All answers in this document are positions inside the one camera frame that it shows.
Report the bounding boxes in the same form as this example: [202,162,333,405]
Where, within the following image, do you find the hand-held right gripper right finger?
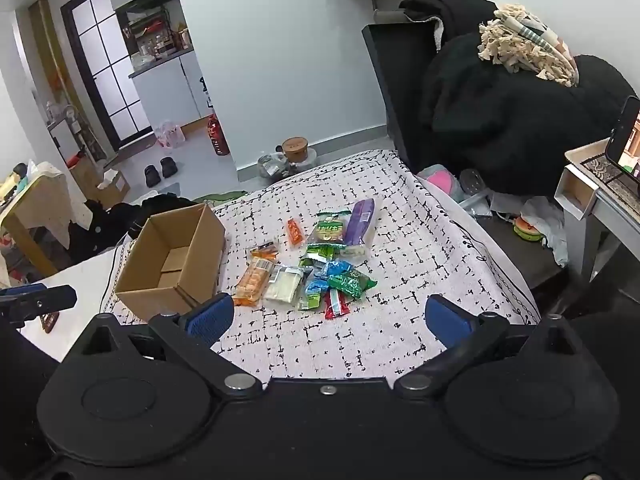
[393,294,599,401]

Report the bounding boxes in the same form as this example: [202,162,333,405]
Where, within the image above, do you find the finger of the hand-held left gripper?
[0,283,77,329]

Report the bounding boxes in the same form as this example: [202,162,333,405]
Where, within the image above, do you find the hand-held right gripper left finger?
[75,293,263,400]

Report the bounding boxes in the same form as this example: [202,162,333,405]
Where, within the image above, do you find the orange cracker packet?
[233,258,275,307]

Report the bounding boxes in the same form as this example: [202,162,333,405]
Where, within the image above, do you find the brown cardboard box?
[114,203,227,322]

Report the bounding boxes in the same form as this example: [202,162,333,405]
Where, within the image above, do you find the green foil snack packet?
[327,268,379,302]
[299,242,347,267]

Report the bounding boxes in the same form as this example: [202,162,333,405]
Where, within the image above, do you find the long purple snack packet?
[342,198,376,259]

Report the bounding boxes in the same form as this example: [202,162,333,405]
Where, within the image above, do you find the white bed sheet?
[22,246,132,362]

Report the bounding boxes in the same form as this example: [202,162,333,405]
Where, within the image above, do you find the white snack packet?
[263,265,305,305]

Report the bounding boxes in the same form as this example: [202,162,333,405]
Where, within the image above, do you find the black and white printed blanket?
[110,149,542,381]

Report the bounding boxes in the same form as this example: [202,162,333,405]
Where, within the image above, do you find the black bag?
[67,194,202,262]

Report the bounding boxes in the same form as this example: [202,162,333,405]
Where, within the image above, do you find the wooden table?
[0,162,76,277]

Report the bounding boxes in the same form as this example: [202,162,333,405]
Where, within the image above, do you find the red snack packet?
[324,292,350,320]

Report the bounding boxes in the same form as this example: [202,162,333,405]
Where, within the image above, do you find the orange and green toy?
[513,214,544,242]

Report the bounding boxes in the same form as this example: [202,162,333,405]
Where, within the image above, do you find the green rug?
[192,189,249,205]

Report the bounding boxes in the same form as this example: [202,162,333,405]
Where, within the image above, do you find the cardboard box with tissue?
[69,159,131,209]

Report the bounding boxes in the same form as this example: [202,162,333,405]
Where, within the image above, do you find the clear green-label cookie packet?
[305,212,351,246]

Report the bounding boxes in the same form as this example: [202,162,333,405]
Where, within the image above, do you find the clear plastic bag of items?
[257,152,291,179]

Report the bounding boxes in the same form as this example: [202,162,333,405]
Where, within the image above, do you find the red bottle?
[207,114,231,157]

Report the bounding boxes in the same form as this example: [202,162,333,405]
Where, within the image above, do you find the pink plastic bag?
[154,119,187,150]

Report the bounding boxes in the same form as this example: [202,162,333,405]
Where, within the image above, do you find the brown round tub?
[282,137,310,164]

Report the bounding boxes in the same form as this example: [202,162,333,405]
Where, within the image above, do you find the grey side table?
[552,139,640,282]

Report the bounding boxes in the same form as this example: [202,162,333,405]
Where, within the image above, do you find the black jacket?
[400,0,638,197]

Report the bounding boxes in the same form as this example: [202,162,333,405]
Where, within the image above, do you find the white kitchen cabinet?
[127,52,204,131]

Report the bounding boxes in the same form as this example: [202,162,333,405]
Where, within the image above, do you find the black framed glass door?
[60,0,154,154]

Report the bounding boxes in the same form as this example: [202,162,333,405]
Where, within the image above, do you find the black chair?
[361,22,441,171]

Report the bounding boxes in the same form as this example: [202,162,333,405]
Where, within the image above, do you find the smartphone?
[606,95,640,186]

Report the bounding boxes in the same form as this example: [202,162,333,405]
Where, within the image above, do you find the beige frayed blanket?
[477,3,581,88]

